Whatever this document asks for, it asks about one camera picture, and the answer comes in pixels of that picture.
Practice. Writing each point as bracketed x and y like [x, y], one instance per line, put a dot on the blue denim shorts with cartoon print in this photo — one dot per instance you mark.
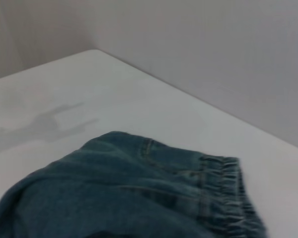
[129, 193]

